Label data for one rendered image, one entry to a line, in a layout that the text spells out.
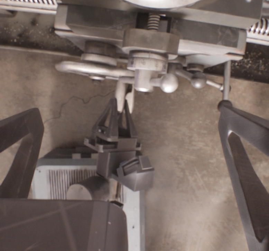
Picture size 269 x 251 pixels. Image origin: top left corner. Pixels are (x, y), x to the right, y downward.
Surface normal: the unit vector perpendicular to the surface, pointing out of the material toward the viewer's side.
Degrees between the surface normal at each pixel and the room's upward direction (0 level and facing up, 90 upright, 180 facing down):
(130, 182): 50
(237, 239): 0
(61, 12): 0
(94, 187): 76
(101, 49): 13
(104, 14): 0
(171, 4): 34
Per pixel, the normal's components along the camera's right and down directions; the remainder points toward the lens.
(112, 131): 0.64, -0.21
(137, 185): 0.64, 0.16
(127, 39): -0.70, -0.03
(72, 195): -0.43, 0.03
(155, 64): 0.37, 0.14
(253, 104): 0.00, 0.10
